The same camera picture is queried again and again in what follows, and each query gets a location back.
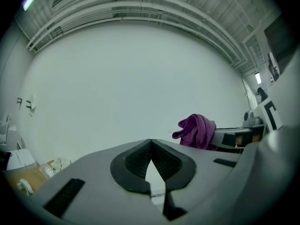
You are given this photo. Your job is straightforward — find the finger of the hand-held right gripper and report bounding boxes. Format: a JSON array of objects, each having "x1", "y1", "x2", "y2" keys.
[{"x1": 212, "y1": 129, "x2": 236, "y2": 149}]

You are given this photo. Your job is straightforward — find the clear bag of white parts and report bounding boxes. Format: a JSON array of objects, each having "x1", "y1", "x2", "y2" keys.
[{"x1": 38, "y1": 157, "x2": 71, "y2": 179}]

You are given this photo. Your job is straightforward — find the purple microfibre cloth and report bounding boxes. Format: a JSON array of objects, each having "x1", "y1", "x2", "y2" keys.
[{"x1": 172, "y1": 113, "x2": 218, "y2": 151}]

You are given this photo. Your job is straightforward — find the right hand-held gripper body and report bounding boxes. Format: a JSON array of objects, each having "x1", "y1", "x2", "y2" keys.
[{"x1": 217, "y1": 97, "x2": 283, "y2": 152}]

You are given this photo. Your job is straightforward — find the white curved-handle brush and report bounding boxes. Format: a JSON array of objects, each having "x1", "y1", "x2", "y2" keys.
[{"x1": 16, "y1": 179, "x2": 35, "y2": 194}]

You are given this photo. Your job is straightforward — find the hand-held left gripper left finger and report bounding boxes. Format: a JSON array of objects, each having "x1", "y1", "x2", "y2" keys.
[{"x1": 31, "y1": 139, "x2": 165, "y2": 224}]

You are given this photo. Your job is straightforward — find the white smart toilet black panel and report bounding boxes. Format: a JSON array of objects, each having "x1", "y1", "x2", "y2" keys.
[{"x1": 6, "y1": 149, "x2": 36, "y2": 172}]

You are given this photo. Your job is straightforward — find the large brown cardboard box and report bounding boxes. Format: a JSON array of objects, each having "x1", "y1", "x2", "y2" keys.
[{"x1": 4, "y1": 159, "x2": 71, "y2": 192}]

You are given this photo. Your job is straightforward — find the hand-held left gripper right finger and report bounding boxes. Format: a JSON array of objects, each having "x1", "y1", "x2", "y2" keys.
[{"x1": 151, "y1": 139, "x2": 244, "y2": 221}]

